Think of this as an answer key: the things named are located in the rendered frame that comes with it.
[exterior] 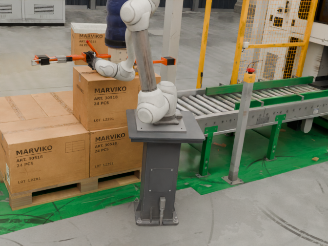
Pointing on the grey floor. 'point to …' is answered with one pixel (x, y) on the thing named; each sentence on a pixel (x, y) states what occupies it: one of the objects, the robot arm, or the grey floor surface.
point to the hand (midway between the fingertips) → (87, 56)
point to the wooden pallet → (28, 201)
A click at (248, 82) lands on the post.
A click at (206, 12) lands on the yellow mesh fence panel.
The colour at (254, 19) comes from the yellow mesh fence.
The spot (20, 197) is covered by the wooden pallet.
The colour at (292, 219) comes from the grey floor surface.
